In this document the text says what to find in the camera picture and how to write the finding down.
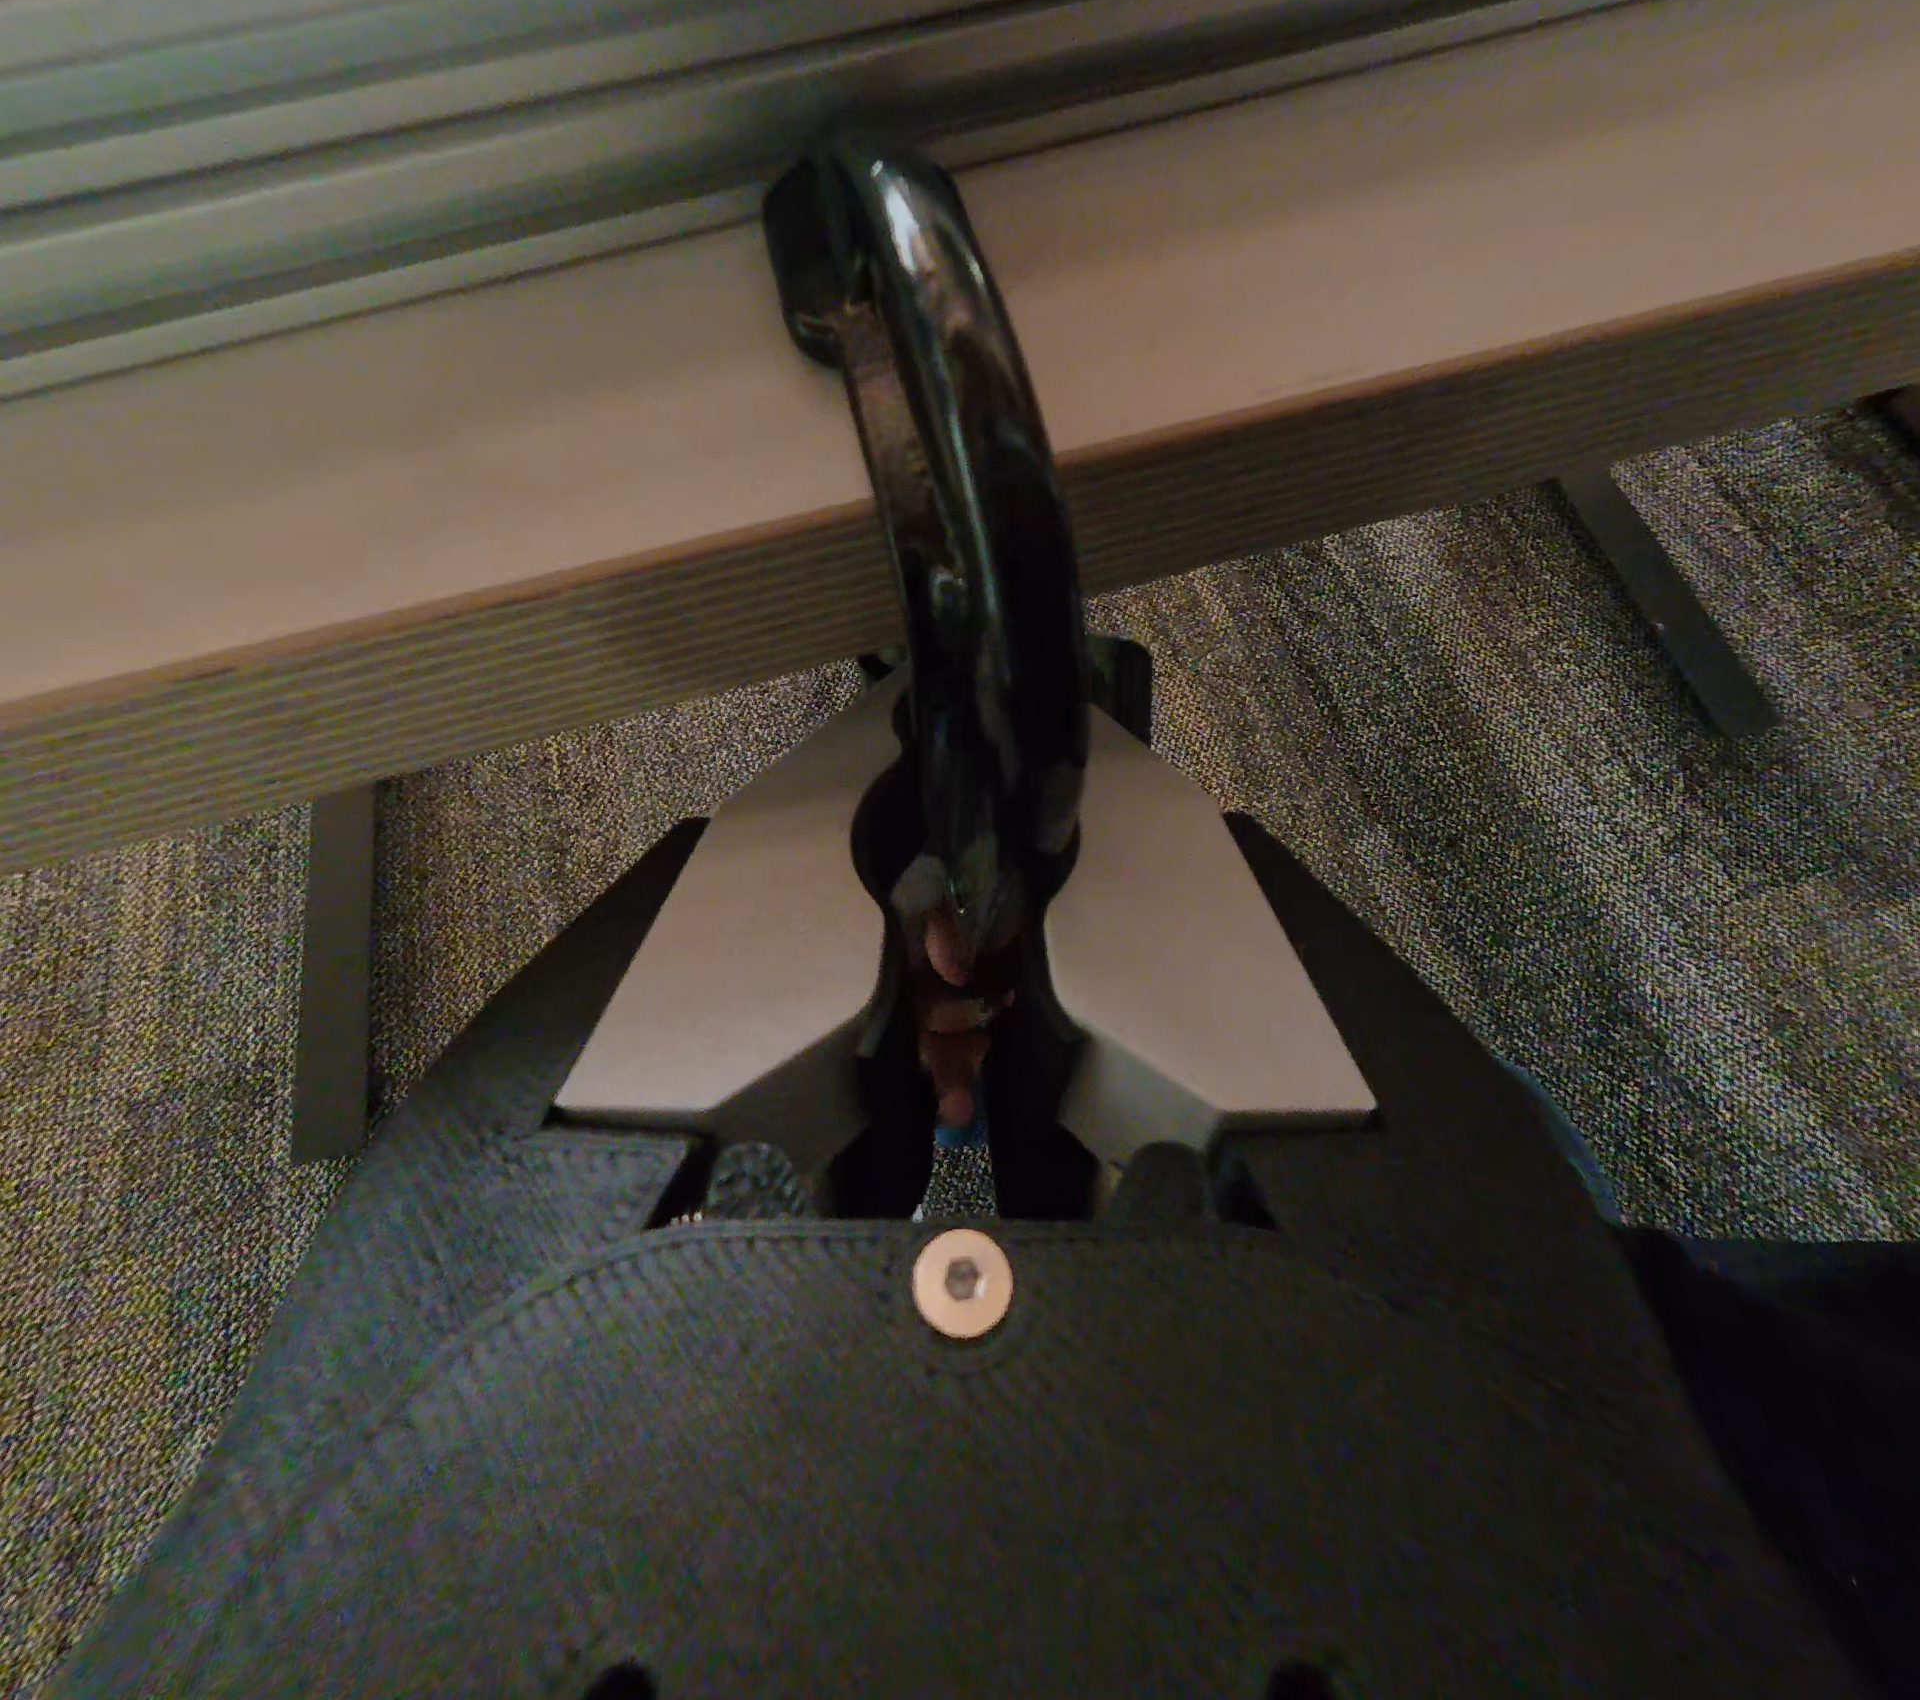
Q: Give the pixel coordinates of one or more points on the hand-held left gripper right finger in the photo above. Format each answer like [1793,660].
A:
[1200,981]

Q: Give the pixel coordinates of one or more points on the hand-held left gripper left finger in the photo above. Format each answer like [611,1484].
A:
[721,981]

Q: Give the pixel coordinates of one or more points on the black C-clamp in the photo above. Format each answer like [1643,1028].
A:
[961,454]

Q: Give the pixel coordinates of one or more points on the grey desk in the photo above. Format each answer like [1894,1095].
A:
[450,530]

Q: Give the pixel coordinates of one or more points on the person's dark trousers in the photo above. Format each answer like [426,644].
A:
[1801,1431]

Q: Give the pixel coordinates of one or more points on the grey aluminium extrusion beam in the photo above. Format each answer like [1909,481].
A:
[450,154]

